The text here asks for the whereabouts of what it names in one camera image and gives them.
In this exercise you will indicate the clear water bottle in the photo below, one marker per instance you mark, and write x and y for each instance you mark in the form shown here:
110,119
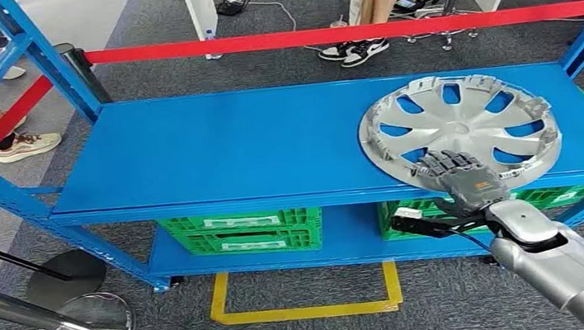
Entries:
210,33

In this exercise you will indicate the small black floor object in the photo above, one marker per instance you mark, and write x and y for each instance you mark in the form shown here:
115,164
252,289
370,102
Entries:
232,5

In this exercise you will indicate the pale drink cup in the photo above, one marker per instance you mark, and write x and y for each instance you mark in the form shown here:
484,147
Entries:
338,23

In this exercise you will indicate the dark stanchion post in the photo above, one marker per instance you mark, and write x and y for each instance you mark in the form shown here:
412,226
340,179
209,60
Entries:
80,72

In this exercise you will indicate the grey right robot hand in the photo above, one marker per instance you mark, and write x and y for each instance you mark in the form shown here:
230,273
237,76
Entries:
470,187

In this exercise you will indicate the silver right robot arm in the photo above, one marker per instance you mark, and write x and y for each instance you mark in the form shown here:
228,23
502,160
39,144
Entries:
568,270

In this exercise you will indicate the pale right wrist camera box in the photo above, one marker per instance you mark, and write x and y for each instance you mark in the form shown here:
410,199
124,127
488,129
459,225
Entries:
407,214

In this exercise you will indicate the black stool with chrome base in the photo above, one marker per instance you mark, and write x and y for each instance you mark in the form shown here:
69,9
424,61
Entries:
450,2

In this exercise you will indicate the silver plastic wheel hubcap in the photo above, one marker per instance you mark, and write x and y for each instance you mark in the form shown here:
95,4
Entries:
458,128

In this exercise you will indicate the black stanchion with round base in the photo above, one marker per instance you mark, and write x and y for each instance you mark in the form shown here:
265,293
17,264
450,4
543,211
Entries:
68,272

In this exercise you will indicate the blue metal shelf rack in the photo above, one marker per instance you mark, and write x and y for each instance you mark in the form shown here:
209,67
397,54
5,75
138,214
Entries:
213,150

